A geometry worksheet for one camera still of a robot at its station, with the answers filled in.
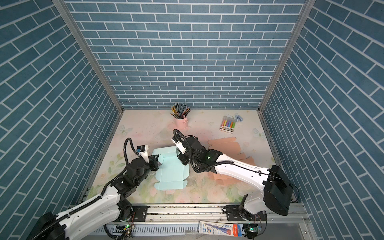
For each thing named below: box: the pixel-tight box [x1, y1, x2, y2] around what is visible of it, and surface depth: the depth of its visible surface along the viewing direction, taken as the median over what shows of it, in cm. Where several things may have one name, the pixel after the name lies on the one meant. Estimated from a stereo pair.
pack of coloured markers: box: [219, 115, 236, 134], surface depth 111 cm
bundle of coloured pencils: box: [170, 102, 191, 119], surface depth 106 cm
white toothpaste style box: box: [198, 221, 243, 237], surface depth 71 cm
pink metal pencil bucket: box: [174, 117, 189, 130], surface depth 104 cm
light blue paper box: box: [152, 146, 190, 190], surface depth 82 cm
